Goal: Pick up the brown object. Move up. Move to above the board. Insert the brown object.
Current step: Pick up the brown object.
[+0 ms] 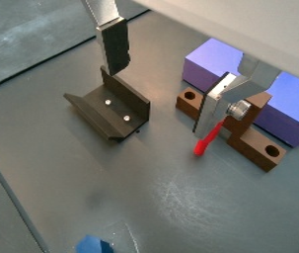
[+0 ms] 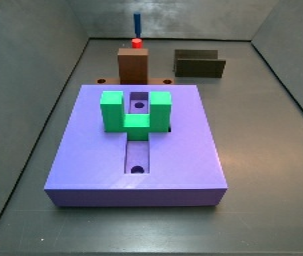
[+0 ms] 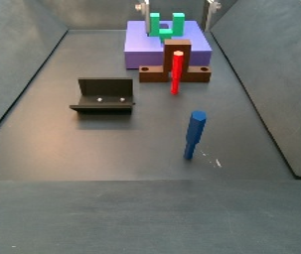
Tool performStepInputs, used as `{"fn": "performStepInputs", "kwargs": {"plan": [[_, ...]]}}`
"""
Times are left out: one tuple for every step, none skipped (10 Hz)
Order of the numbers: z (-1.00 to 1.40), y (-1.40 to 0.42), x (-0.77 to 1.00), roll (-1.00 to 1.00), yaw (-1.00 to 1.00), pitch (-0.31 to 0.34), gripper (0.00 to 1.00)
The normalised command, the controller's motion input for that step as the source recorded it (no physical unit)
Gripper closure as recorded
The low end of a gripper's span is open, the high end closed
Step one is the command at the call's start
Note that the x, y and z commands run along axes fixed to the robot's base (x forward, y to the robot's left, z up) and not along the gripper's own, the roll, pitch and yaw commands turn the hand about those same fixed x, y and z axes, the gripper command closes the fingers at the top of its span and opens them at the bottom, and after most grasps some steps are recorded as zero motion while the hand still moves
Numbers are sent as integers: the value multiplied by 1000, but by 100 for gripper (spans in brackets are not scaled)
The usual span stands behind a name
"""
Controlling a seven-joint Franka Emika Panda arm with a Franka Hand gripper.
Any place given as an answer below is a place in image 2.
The brown T-shaped block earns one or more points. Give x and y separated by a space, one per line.
132 67

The purple board with slot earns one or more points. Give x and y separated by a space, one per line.
175 173

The green U-shaped block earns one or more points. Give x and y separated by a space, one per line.
136 124

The red hexagonal peg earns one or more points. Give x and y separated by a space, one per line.
136 43

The blue hexagonal peg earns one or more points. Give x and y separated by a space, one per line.
137 24

